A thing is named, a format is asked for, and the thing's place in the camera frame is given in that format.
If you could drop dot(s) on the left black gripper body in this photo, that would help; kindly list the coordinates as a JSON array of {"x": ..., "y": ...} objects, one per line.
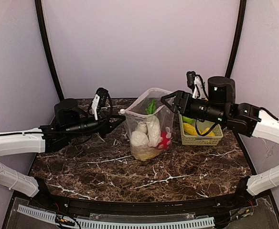
[{"x": 105, "y": 124}]

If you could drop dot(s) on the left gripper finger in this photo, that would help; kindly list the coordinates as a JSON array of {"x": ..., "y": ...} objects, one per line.
[
  {"x": 112, "y": 125},
  {"x": 117, "y": 117}
]

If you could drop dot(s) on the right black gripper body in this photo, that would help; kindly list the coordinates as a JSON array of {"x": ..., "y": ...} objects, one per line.
[{"x": 183, "y": 102}]

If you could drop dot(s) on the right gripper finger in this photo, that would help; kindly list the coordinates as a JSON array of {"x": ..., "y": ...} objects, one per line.
[
  {"x": 173, "y": 95},
  {"x": 172, "y": 106}
]

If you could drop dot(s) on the clear zip top bag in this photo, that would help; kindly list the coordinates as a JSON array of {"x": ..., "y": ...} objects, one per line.
[{"x": 136, "y": 113}]

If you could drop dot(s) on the grey toy mushroom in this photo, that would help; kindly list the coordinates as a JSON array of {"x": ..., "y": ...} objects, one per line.
[{"x": 139, "y": 137}]

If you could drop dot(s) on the white toy radish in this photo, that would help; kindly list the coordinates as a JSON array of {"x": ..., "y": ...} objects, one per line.
[{"x": 153, "y": 124}]

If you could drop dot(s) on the red toy pepper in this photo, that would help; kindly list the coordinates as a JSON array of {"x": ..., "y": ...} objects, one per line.
[{"x": 165, "y": 140}]

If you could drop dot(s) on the toy napa cabbage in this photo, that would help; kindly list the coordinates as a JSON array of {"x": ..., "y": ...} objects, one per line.
[{"x": 145, "y": 153}]

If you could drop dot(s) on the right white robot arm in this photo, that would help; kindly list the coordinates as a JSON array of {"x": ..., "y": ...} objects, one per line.
[{"x": 245, "y": 119}]

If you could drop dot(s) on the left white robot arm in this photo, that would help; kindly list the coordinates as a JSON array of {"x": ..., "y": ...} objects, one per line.
[{"x": 70, "y": 122}]

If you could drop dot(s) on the green toy apple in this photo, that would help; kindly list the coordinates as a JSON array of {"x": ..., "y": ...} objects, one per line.
[{"x": 187, "y": 120}]

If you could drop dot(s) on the yellow toy corn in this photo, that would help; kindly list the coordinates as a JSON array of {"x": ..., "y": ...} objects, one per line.
[{"x": 189, "y": 129}]

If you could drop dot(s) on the green perforated plastic basket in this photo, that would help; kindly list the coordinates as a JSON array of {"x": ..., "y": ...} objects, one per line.
[{"x": 192, "y": 140}]

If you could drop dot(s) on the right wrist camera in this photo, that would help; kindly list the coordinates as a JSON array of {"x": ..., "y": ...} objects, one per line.
[{"x": 197, "y": 85}]

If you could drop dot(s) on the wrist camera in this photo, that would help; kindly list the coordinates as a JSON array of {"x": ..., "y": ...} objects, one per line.
[
  {"x": 197, "y": 85},
  {"x": 98, "y": 102}
]

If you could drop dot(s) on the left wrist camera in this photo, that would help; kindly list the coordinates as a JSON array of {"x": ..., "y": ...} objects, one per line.
[{"x": 98, "y": 102}]

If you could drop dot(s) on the black front table rail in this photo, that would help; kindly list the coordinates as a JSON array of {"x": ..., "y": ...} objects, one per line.
[{"x": 216, "y": 206}]

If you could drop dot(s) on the white slotted cable duct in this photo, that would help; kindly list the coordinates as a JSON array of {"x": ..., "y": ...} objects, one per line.
[{"x": 104, "y": 221}]

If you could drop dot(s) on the right black frame post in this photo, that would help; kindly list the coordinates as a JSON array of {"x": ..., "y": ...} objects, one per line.
[{"x": 237, "y": 36}]

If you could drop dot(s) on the black frame post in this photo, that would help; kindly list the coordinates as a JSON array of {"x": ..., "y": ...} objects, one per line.
[
  {"x": 237, "y": 36},
  {"x": 47, "y": 48}
]

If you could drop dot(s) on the left black frame post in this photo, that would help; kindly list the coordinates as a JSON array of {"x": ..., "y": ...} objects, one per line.
[{"x": 47, "y": 48}]

